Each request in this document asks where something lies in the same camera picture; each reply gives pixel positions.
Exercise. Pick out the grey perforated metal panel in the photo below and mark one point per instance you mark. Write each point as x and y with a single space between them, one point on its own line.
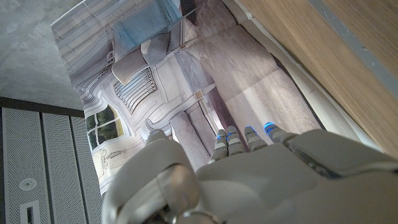
46 165

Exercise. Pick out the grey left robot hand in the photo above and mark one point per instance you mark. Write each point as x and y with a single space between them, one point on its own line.
248 183

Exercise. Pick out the printed living room backdrop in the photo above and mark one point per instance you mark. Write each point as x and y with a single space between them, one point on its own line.
186 87

